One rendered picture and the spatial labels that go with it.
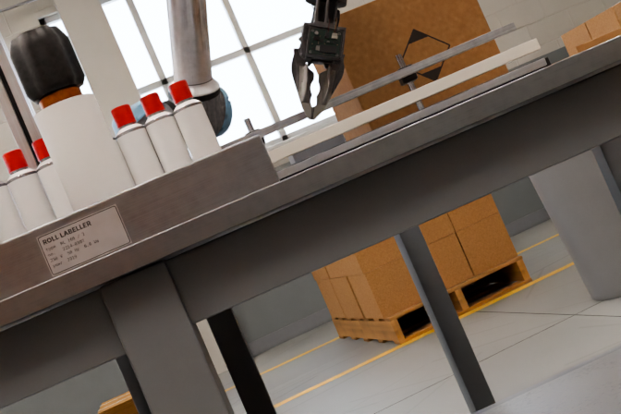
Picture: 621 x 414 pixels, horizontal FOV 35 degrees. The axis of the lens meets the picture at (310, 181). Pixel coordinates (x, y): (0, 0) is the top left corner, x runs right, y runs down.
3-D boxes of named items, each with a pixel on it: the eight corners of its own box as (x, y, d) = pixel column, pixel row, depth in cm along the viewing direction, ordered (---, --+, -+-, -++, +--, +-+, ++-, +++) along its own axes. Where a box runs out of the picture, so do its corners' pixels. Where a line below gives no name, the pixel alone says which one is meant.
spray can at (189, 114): (210, 200, 163) (161, 86, 164) (210, 201, 168) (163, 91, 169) (238, 188, 164) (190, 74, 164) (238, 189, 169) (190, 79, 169)
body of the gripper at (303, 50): (298, 56, 162) (306, -16, 163) (294, 66, 170) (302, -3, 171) (344, 62, 162) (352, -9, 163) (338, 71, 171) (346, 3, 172)
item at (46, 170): (71, 259, 161) (22, 144, 162) (76, 259, 166) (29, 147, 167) (101, 246, 162) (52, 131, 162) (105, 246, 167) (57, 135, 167)
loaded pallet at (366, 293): (534, 279, 518) (466, 123, 521) (397, 346, 497) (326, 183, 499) (451, 285, 634) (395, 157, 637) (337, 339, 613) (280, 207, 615)
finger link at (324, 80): (313, 115, 163) (320, 61, 164) (310, 120, 169) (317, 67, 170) (332, 118, 163) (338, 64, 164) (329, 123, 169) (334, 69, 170)
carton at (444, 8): (380, 151, 187) (322, 19, 187) (356, 164, 210) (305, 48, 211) (518, 91, 192) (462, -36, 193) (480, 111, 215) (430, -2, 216)
